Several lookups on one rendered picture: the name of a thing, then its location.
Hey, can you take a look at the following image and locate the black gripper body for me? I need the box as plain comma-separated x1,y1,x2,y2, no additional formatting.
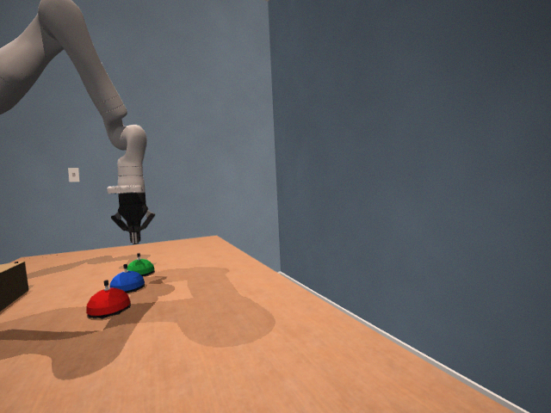
118,193,148,221

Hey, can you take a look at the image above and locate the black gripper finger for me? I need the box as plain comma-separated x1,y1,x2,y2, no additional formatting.
134,210,155,244
111,210,135,244

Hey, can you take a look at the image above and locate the red bell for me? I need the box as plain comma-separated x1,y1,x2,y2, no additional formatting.
86,280,131,319

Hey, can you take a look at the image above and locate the green dome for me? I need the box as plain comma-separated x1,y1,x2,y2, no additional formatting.
127,253,155,276

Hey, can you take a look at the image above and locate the blue bell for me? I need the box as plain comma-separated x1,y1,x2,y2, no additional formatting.
109,264,145,293

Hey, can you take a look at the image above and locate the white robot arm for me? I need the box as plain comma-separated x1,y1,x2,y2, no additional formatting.
0,0,147,194

